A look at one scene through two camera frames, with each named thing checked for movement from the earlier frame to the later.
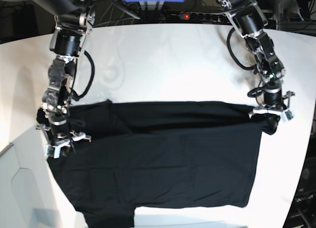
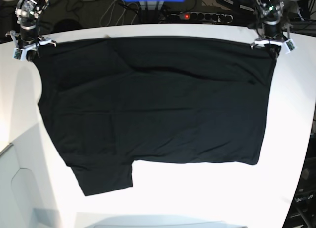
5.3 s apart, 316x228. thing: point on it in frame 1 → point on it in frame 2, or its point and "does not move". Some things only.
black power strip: (202, 17) does not move
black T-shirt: (140, 154) → (111, 100)
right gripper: (274, 102) → (272, 35)
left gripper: (59, 135) → (28, 38)
